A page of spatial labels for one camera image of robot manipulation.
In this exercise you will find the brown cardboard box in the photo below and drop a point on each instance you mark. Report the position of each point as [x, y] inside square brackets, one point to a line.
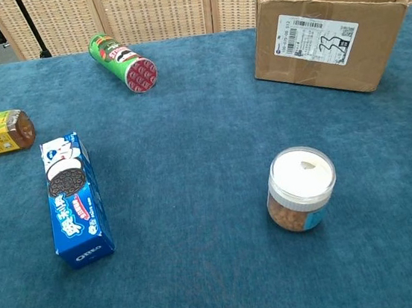
[312, 73]

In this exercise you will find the green Pringles can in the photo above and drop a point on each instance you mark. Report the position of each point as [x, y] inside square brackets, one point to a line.
[115, 58]

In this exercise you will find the black tripod stand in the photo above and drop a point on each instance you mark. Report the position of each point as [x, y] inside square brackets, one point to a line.
[32, 29]

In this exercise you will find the wicker folding screen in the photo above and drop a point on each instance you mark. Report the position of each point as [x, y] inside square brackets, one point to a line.
[158, 9]

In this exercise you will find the clear jar white lid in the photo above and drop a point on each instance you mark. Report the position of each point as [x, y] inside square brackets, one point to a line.
[301, 176]

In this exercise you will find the blue Oreo cookie box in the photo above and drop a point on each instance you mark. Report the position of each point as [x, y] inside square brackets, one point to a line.
[78, 214]

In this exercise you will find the blue table cloth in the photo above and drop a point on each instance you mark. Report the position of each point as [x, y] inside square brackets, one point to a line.
[192, 163]

